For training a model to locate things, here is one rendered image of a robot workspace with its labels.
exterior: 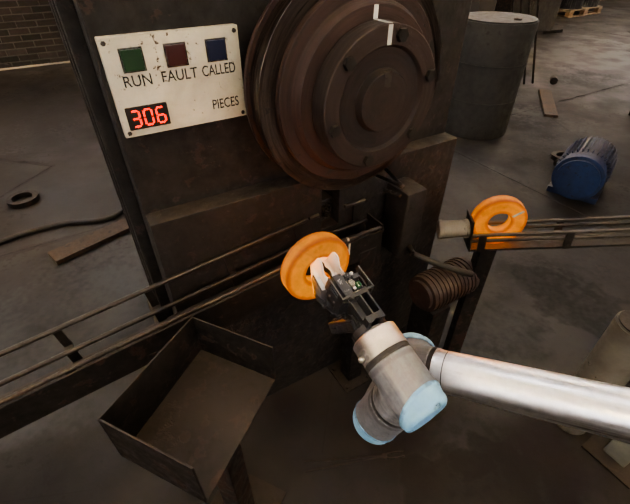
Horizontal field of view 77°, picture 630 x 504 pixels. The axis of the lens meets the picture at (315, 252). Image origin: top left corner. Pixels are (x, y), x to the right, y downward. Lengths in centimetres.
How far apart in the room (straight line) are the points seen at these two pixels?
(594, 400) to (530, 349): 117
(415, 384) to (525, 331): 138
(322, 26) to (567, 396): 76
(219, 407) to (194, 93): 65
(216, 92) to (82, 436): 129
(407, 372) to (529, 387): 23
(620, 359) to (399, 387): 91
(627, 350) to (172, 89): 135
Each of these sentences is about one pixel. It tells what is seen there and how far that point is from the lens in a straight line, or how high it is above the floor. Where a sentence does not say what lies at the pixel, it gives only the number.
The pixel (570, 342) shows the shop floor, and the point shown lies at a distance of 208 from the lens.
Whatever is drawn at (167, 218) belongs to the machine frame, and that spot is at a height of 87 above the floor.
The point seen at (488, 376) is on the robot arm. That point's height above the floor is 75.
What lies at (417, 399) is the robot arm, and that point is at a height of 81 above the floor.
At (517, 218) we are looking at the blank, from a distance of 132.
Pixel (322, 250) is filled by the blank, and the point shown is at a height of 87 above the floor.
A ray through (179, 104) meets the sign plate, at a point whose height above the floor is 111.
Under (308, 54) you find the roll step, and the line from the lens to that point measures 81.
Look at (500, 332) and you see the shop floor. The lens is 198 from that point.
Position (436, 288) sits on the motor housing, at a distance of 130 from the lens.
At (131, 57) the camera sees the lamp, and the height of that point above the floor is 121.
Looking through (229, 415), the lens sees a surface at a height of 60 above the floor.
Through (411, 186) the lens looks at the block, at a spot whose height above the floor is 80.
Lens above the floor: 138
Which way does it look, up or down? 39 degrees down
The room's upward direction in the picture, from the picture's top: straight up
